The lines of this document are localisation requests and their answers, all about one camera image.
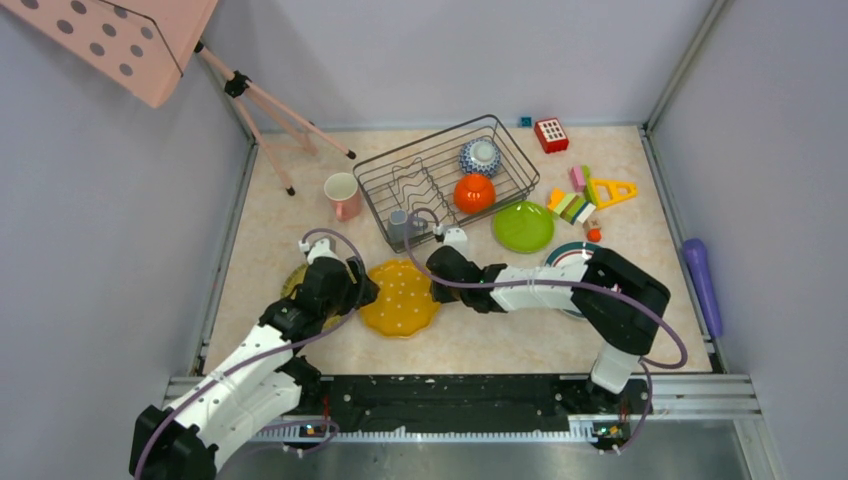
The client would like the round bamboo tray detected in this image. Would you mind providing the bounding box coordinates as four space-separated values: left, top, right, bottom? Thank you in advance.
280 263 342 332

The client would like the yellow polka dot plate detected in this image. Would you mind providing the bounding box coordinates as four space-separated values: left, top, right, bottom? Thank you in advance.
359 259 441 338

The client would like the grey mug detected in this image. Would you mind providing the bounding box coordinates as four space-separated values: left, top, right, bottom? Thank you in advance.
386 209 429 244

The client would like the orange bowl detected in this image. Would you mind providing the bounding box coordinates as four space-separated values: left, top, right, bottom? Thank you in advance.
453 173 496 215

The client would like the black wire dish rack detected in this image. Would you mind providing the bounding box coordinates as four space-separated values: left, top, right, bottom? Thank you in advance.
353 114 540 253

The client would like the blue red patterned bowl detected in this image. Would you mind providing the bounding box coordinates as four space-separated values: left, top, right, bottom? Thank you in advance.
458 137 502 179

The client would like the white plate green rim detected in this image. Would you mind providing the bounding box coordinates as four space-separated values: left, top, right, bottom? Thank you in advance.
543 242 600 282

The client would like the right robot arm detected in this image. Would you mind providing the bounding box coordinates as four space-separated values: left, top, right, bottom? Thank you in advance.
425 228 671 412

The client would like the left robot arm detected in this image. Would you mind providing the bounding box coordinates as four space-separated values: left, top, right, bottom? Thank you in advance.
129 228 378 479

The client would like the pink mug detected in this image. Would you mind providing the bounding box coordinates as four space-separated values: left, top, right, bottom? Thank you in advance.
323 173 363 222

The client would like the colourful toy block stack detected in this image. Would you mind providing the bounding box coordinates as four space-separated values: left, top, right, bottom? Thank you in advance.
547 189 596 225

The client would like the orange ball toy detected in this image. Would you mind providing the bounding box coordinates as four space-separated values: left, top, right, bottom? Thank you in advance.
586 228 603 243

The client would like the pink toy block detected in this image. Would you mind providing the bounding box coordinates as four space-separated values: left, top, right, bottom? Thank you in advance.
569 165 591 192

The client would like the red toy block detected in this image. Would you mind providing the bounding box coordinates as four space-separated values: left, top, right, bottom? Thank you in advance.
533 117 570 154

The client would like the yellow triangle toy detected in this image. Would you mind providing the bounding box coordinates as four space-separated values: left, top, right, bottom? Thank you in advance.
587 177 639 210

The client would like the pink perforated stand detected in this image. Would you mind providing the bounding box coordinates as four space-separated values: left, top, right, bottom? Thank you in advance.
1 0 356 195

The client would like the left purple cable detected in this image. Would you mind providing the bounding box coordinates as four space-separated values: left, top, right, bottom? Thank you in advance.
132 228 369 480

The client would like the purple cable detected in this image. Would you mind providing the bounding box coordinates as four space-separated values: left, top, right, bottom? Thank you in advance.
402 207 690 455
132 228 369 480

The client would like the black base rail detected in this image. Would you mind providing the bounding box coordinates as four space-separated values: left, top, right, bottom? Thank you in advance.
291 374 648 434

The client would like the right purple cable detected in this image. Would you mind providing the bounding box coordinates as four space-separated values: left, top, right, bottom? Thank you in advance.
402 207 690 455

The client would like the purple handle tool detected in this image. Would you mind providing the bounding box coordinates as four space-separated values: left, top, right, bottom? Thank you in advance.
682 238 724 338

